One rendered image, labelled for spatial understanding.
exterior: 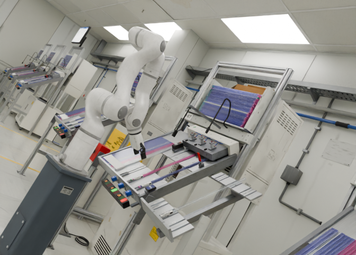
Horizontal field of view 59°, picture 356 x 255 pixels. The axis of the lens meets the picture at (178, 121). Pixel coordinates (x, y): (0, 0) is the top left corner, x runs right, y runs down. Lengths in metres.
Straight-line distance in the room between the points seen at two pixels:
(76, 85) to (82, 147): 4.83
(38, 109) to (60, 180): 4.78
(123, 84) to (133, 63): 0.12
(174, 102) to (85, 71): 3.25
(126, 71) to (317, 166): 2.43
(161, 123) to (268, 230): 1.57
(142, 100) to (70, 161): 0.49
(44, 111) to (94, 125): 4.73
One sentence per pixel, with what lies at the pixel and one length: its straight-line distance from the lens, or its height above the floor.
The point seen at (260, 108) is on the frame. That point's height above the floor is 1.56.
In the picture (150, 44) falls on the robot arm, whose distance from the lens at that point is 1.61.
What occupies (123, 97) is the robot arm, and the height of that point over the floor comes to 1.13.
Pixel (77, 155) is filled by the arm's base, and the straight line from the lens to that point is 1.60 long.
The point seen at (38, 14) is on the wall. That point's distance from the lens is 10.39.
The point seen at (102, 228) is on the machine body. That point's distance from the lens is 2.57.
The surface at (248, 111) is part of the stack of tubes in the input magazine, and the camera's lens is 2.14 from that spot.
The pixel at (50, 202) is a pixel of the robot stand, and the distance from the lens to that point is 1.62.
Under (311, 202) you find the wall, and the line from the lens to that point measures 3.42.
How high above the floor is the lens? 1.01
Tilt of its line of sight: 6 degrees up
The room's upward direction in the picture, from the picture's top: 30 degrees clockwise
